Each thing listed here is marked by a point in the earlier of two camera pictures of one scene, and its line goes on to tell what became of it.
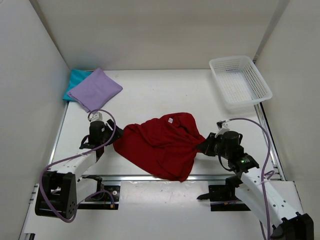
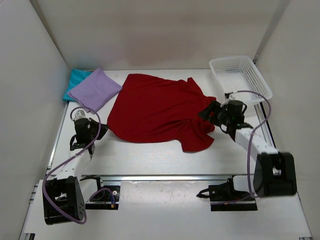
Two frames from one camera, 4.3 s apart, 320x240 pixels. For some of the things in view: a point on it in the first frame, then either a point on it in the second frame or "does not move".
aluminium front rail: [194, 177] does not move
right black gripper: [205, 147] → [216, 108]
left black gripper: [112, 125] → [103, 129]
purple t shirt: [95, 91] does not move
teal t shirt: [77, 76] does not move
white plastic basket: [241, 85] does not move
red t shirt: [166, 147] → [151, 109]
